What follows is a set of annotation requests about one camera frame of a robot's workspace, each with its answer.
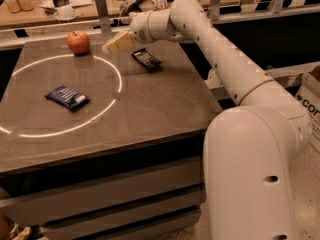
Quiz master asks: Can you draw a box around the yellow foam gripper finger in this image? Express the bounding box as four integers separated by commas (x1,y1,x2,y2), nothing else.
102,31,135,54

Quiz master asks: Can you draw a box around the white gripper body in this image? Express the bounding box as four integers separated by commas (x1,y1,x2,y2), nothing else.
129,11,152,43

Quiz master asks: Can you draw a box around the cardboard box with print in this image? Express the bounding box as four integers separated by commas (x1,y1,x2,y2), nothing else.
296,66,320,152

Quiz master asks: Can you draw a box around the black snack bar wrapper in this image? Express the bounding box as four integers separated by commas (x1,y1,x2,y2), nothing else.
131,48,161,71

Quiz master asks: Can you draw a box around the left jar orange liquid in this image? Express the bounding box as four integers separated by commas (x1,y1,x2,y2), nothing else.
4,0,21,13

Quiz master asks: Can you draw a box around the grey metal post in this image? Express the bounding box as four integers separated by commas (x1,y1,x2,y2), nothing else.
95,0,111,36

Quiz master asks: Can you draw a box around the dark blue snack packet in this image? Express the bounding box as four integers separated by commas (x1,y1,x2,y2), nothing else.
45,85,89,111

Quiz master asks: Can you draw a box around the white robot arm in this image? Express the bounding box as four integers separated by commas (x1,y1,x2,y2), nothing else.
102,0,312,240

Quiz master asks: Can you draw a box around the grey drawer cabinet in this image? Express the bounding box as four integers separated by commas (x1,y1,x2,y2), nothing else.
0,134,204,240

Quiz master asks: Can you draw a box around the red apple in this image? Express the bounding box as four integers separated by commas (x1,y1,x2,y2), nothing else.
66,30,90,55

